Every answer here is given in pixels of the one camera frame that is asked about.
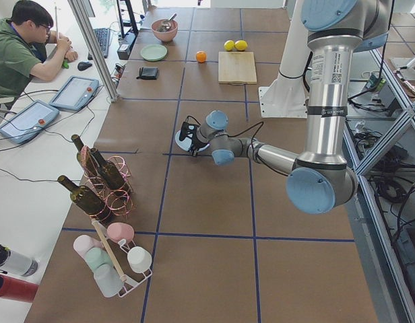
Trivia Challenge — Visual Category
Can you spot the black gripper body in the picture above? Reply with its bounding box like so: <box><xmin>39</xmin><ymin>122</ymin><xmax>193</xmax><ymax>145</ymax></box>
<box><xmin>190</xmin><ymin>126</ymin><xmax>208</xmax><ymax>152</ymax></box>

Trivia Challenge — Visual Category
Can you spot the light blue plate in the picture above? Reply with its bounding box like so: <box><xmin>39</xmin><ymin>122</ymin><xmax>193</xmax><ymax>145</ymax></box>
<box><xmin>174</xmin><ymin>131</ymin><xmax>191</xmax><ymax>152</ymax></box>

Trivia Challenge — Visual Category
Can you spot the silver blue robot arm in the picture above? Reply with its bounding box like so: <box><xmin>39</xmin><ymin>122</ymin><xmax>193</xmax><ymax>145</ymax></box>
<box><xmin>174</xmin><ymin>1</ymin><xmax>393</xmax><ymax>214</ymax></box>

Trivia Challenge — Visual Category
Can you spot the light green plate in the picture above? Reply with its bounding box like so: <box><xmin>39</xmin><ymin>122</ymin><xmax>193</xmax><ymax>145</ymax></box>
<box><xmin>140</xmin><ymin>44</ymin><xmax>168</xmax><ymax>62</ymax></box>

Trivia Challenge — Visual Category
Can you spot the dark wine bottle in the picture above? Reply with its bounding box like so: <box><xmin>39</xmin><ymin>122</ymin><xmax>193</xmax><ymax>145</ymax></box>
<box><xmin>90</xmin><ymin>147</ymin><xmax>128</xmax><ymax>191</ymax></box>
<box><xmin>57</xmin><ymin>175</ymin><xmax>110</xmax><ymax>221</ymax></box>
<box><xmin>71</xmin><ymin>134</ymin><xmax>97</xmax><ymax>177</ymax></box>

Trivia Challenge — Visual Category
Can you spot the bamboo cutting board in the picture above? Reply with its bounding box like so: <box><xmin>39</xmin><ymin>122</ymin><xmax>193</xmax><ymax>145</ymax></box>
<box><xmin>218</xmin><ymin>52</ymin><xmax>257</xmax><ymax>85</ymax></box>

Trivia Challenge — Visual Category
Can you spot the folded grey cloth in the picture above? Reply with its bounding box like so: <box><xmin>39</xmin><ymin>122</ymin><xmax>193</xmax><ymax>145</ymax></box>
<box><xmin>137</xmin><ymin>67</ymin><xmax>159</xmax><ymax>80</ymax></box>

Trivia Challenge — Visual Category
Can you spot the orange mandarin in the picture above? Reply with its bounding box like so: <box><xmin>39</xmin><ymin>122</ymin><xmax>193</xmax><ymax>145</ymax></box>
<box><xmin>195</xmin><ymin>50</ymin><xmax>207</xmax><ymax>63</ymax></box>

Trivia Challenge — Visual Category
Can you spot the yellow lemon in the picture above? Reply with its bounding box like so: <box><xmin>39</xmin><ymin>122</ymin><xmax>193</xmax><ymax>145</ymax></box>
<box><xmin>234</xmin><ymin>40</ymin><xmax>248</xmax><ymax>51</ymax></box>
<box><xmin>223</xmin><ymin>40</ymin><xmax>235</xmax><ymax>52</ymax></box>

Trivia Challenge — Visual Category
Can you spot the pink cup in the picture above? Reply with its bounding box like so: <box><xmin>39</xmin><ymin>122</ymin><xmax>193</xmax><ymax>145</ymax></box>
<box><xmin>73</xmin><ymin>235</ymin><xmax>103</xmax><ymax>259</ymax></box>
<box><xmin>106</xmin><ymin>222</ymin><xmax>135</xmax><ymax>243</ymax></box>

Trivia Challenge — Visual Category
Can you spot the pink bowl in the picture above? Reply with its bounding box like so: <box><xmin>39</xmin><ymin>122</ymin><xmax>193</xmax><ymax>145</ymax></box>
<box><xmin>151</xmin><ymin>19</ymin><xmax>178</xmax><ymax>42</ymax></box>

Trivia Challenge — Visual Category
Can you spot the black desktop box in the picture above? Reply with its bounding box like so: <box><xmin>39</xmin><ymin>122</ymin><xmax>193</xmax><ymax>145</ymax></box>
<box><xmin>117</xmin><ymin>32</ymin><xmax>136</xmax><ymax>61</ymax></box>

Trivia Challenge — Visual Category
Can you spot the white cup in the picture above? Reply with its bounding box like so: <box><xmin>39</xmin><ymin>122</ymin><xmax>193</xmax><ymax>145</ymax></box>
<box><xmin>127</xmin><ymin>246</ymin><xmax>152</xmax><ymax>273</ymax></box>

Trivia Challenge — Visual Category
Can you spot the blue teach pendant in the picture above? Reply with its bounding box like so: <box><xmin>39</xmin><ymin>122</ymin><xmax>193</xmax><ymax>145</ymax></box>
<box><xmin>0</xmin><ymin>100</ymin><xmax>59</xmax><ymax>144</ymax></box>
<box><xmin>49</xmin><ymin>75</ymin><xmax>100</xmax><ymax>111</ymax></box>

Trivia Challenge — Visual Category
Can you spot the black computer mouse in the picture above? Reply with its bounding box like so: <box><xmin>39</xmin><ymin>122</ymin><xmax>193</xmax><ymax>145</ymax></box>
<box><xmin>77</xmin><ymin>61</ymin><xmax>92</xmax><ymax>71</ymax></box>

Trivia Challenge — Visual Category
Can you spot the light green cup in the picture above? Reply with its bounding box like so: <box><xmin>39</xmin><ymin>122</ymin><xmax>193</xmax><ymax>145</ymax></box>
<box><xmin>84</xmin><ymin>247</ymin><xmax>113</xmax><ymax>272</ymax></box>

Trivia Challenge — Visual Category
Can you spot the black keyboard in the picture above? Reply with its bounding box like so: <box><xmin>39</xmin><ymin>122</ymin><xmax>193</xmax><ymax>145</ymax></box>
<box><xmin>93</xmin><ymin>28</ymin><xmax>110</xmax><ymax>58</ymax></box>

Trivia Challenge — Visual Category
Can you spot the grey blue cup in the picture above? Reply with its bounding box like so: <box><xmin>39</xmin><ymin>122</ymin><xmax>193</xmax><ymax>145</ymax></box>
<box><xmin>94</xmin><ymin>264</ymin><xmax>124</xmax><ymax>297</ymax></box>

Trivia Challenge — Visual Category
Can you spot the person in green hoodie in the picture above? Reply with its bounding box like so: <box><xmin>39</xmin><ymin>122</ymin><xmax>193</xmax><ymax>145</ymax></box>
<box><xmin>0</xmin><ymin>1</ymin><xmax>78</xmax><ymax>98</ymax></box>

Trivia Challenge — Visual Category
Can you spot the grey water bottle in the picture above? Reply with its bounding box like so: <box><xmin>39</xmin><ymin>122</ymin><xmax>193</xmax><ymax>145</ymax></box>
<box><xmin>0</xmin><ymin>245</ymin><xmax>38</xmax><ymax>277</ymax></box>

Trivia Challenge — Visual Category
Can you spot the red thermos bottle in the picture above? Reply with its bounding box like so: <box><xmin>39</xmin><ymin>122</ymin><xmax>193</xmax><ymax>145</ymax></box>
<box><xmin>0</xmin><ymin>275</ymin><xmax>39</xmax><ymax>303</ymax></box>

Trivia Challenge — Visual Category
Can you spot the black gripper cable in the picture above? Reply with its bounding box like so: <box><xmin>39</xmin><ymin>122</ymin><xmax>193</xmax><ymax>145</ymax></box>
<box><xmin>184</xmin><ymin>116</ymin><xmax>265</xmax><ymax>152</ymax></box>

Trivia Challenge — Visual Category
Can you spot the copper wire bottle rack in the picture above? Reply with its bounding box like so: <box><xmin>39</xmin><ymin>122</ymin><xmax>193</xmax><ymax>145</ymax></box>
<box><xmin>76</xmin><ymin>145</ymin><xmax>134</xmax><ymax>219</ymax></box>

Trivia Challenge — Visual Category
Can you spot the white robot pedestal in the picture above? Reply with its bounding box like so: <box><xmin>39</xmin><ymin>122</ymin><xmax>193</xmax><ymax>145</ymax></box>
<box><xmin>259</xmin><ymin>1</ymin><xmax>310</xmax><ymax>118</ymax></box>

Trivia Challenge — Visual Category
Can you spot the white wire cup rack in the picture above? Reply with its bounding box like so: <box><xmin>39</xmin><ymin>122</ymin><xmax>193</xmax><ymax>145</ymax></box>
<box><xmin>101</xmin><ymin>224</ymin><xmax>152</xmax><ymax>298</ymax></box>

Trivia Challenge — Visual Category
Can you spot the wooden rack handle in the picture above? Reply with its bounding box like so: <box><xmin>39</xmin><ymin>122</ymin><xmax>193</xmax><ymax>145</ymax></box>
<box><xmin>92</xmin><ymin>220</ymin><xmax>127</xmax><ymax>282</ymax></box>

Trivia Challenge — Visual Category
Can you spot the aluminium frame post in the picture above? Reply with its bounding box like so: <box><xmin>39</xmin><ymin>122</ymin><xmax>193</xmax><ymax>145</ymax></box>
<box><xmin>67</xmin><ymin>0</ymin><xmax>119</xmax><ymax>102</ymax></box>

